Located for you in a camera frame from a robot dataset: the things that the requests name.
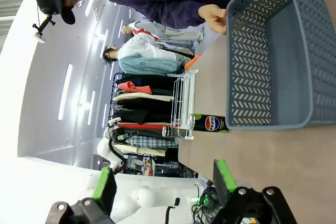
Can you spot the cap-mounted camera on arm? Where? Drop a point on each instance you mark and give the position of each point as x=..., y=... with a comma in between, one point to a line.
x=43, y=27

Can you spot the orange cloth object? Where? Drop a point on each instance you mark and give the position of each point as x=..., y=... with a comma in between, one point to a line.
x=193, y=62

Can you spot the black green-padded right gripper finger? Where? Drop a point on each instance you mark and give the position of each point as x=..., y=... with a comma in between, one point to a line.
x=223, y=179

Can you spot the blue-grey plastic lattice basket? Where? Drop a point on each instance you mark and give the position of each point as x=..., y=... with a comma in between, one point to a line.
x=291, y=72

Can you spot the long ceiling light strip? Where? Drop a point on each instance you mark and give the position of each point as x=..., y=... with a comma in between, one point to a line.
x=65, y=91

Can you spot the dark-wigged mannequin in white shirt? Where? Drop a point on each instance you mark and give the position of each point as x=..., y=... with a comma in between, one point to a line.
x=147, y=49

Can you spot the cream hanging garment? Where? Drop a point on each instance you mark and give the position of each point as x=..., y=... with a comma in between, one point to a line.
x=141, y=96

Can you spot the bald mannequin in grey clothes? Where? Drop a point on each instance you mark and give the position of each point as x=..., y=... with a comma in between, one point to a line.
x=162, y=31

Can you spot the short ceiling light strip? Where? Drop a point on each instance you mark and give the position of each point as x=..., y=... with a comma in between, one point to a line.
x=92, y=107

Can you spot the plaid hanging garment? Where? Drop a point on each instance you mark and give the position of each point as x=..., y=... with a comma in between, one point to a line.
x=152, y=142

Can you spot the dark patterned drink can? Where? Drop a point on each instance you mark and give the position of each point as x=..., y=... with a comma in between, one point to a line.
x=170, y=131

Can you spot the black clothes rack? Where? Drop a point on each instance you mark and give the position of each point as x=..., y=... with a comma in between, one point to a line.
x=141, y=111

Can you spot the orange hanging garment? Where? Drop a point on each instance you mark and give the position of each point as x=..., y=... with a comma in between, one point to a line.
x=132, y=87

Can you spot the black green Pepsi can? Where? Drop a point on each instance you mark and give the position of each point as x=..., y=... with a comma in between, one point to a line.
x=211, y=123

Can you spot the beige hanging garment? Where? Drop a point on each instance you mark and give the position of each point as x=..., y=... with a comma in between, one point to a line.
x=139, y=150

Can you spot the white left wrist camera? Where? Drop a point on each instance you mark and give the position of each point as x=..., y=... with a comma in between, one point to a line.
x=113, y=123

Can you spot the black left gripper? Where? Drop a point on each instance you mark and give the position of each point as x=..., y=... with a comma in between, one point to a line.
x=119, y=131

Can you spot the red hanging garment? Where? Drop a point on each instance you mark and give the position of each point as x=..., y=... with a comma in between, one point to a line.
x=141, y=126

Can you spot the person's right hand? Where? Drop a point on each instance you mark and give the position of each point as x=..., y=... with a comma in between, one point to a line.
x=212, y=16

